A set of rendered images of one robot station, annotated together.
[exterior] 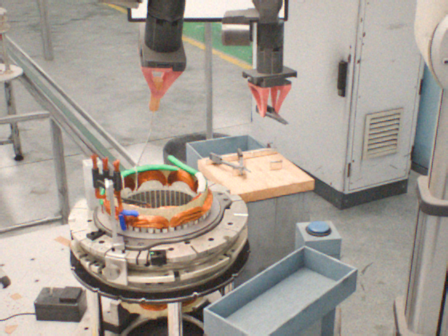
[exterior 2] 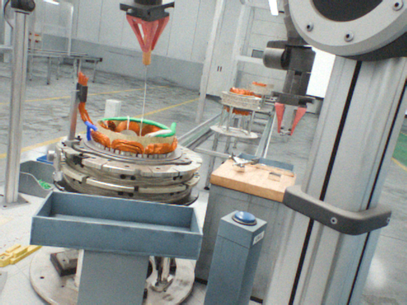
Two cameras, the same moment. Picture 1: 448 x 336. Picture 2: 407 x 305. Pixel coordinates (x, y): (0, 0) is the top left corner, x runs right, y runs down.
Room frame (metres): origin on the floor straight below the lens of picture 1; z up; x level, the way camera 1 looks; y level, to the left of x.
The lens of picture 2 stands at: (0.42, -0.53, 1.32)
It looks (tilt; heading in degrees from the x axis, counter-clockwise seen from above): 14 degrees down; 38
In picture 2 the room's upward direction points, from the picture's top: 10 degrees clockwise
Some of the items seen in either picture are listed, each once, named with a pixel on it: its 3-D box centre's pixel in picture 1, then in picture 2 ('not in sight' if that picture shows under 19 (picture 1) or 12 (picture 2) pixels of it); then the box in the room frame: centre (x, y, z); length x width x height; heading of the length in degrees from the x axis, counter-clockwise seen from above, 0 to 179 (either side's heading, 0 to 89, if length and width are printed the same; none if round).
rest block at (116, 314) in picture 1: (117, 305); not in sight; (1.08, 0.22, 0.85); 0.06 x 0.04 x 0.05; 155
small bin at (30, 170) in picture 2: not in sight; (38, 178); (1.12, 0.69, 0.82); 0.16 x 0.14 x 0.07; 118
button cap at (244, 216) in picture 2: (318, 227); (245, 216); (1.06, -0.18, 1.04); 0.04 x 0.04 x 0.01
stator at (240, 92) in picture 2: not in sight; (240, 101); (3.04, 1.19, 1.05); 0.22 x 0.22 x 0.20
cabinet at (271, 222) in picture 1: (252, 230); (244, 229); (1.28, -0.06, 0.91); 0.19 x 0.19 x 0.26; 23
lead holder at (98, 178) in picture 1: (106, 179); (81, 92); (0.91, 0.19, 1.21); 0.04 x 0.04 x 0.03; 23
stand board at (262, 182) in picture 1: (254, 174); (255, 178); (1.28, -0.06, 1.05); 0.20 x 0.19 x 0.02; 23
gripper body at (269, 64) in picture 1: (270, 62); (295, 86); (1.32, -0.09, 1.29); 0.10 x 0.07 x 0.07; 114
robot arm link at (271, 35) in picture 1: (267, 33); (299, 60); (1.32, -0.09, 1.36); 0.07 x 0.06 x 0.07; 81
